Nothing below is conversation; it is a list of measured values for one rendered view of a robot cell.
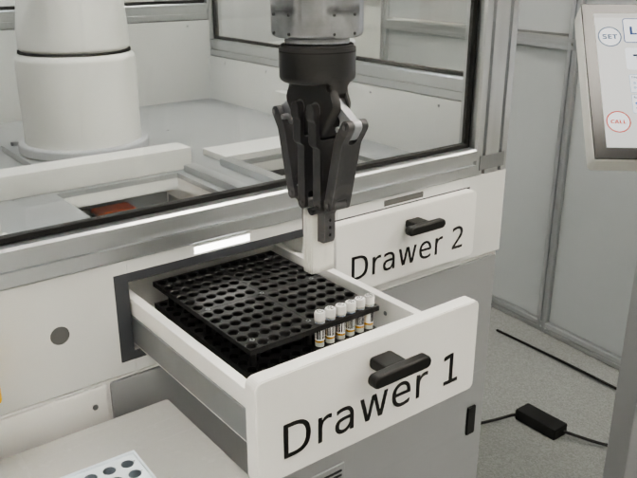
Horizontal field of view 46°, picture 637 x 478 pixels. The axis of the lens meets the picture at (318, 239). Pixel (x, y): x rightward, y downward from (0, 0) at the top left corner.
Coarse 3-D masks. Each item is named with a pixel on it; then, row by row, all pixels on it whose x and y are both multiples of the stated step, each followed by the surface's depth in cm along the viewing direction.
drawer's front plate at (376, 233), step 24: (456, 192) 120; (360, 216) 108; (384, 216) 109; (408, 216) 112; (432, 216) 116; (456, 216) 119; (336, 240) 105; (360, 240) 108; (384, 240) 111; (408, 240) 114; (432, 240) 117; (336, 264) 106; (360, 264) 109; (408, 264) 115; (432, 264) 119
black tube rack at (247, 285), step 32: (256, 256) 101; (160, 288) 92; (192, 288) 91; (224, 288) 91; (256, 288) 91; (288, 288) 91; (320, 288) 92; (192, 320) 90; (224, 320) 83; (256, 320) 83; (288, 320) 83; (224, 352) 83; (288, 352) 82
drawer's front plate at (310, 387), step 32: (416, 320) 77; (448, 320) 79; (320, 352) 71; (352, 352) 72; (416, 352) 78; (448, 352) 81; (256, 384) 66; (288, 384) 68; (320, 384) 70; (352, 384) 73; (448, 384) 83; (256, 416) 66; (288, 416) 69; (320, 416) 71; (384, 416) 77; (256, 448) 67; (320, 448) 73
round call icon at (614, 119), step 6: (606, 114) 129; (612, 114) 129; (618, 114) 129; (624, 114) 129; (630, 114) 129; (606, 120) 128; (612, 120) 128; (618, 120) 128; (624, 120) 128; (630, 120) 128; (606, 126) 128; (612, 126) 128; (618, 126) 128; (624, 126) 128; (630, 126) 128; (612, 132) 128; (618, 132) 128; (624, 132) 128; (630, 132) 127
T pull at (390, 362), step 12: (372, 360) 73; (384, 360) 73; (396, 360) 73; (408, 360) 72; (420, 360) 73; (384, 372) 70; (396, 372) 71; (408, 372) 72; (372, 384) 70; (384, 384) 70
